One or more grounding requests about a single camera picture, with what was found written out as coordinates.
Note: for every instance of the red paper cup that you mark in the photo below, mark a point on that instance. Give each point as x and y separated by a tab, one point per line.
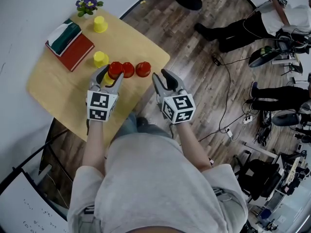
115	69
128	69
143	69

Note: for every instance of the person's right forearm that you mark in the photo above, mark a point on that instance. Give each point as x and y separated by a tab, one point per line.
192	147

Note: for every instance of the red hardcover book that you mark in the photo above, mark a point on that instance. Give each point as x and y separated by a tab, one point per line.
77	51

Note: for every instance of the person's left forearm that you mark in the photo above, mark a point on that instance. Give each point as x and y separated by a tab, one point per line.
94	144

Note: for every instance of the person's black shoe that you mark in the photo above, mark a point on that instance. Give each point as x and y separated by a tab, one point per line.
142	123

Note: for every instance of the yellow paper cup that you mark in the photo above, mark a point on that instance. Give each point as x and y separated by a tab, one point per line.
100	59
99	24
108	79

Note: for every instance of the person's blue jeans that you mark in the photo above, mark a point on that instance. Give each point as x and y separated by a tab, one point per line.
128	127

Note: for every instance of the black power adapter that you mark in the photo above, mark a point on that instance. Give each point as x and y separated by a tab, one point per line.
216	60

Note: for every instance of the whiteboard on black stand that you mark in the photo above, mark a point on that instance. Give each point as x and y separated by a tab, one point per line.
22	203

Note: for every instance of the person's grey shirt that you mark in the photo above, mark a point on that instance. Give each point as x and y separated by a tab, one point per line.
155	183

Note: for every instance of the black mesh office chair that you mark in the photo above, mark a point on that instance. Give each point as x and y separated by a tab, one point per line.
262	176

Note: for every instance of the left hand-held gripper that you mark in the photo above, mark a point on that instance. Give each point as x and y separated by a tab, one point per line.
99	103

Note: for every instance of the white power strip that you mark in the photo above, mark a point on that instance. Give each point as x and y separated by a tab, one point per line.
247	120
229	132

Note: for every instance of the black and white sneakers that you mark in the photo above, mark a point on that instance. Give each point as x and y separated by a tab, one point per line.
265	130

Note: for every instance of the green tissue box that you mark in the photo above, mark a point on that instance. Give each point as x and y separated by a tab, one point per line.
65	36

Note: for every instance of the potted purple flower plant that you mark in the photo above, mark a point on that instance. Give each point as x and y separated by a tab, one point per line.
88	4

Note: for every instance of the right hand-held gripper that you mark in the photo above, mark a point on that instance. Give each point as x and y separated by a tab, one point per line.
179	108

